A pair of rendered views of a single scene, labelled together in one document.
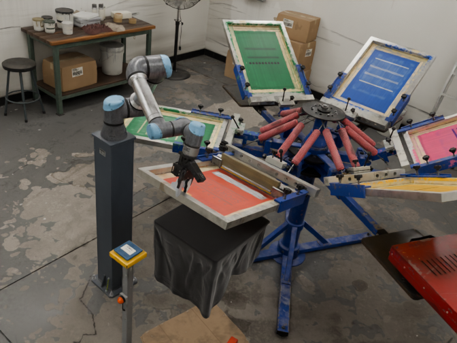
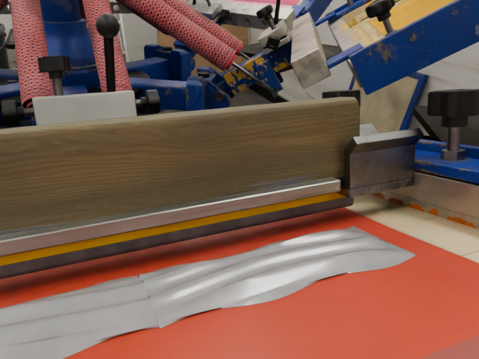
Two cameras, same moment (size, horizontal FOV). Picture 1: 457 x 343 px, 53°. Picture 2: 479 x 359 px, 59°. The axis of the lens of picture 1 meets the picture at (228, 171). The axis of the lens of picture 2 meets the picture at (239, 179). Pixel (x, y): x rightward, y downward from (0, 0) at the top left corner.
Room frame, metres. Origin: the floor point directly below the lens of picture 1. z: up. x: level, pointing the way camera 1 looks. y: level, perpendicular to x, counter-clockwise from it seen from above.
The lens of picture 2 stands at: (2.03, 0.07, 1.28)
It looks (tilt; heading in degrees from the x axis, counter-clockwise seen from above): 27 degrees down; 302
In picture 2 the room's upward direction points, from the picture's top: 2 degrees clockwise
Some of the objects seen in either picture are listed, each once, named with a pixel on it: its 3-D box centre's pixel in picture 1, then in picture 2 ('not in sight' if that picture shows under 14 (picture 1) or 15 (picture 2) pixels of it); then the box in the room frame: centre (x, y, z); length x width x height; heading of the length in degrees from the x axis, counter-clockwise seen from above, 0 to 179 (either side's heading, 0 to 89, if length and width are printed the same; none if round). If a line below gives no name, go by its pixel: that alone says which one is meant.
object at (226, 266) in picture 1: (237, 267); not in sight; (1.90, -0.13, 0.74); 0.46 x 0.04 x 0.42; 146
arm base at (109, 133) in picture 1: (113, 127); not in sight; (2.35, 0.70, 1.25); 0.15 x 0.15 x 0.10
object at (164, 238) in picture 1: (181, 269); not in sight; (1.82, 0.17, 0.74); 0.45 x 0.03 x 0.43; 56
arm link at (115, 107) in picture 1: (115, 109); not in sight; (2.36, 0.69, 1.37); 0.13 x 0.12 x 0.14; 126
